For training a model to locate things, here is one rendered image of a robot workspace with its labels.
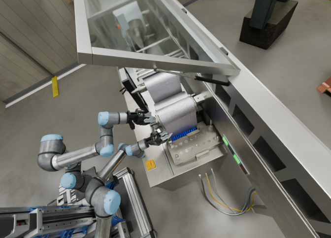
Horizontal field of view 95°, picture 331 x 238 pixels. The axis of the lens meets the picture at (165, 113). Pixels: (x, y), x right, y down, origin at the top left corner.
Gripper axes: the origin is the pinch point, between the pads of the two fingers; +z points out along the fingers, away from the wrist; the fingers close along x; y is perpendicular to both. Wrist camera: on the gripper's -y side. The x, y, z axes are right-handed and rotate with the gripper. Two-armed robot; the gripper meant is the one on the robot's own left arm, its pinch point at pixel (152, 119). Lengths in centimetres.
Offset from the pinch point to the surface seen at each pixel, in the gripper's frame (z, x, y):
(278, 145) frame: 4, -51, 53
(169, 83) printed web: 9.8, 15.4, 20.8
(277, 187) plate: 17, -62, 37
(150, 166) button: 5.9, -20.0, -37.4
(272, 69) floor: 232, 71, 31
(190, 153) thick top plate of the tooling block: 24.8, -26.2, -7.8
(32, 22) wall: -107, 318, -109
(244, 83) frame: 6, -27, 58
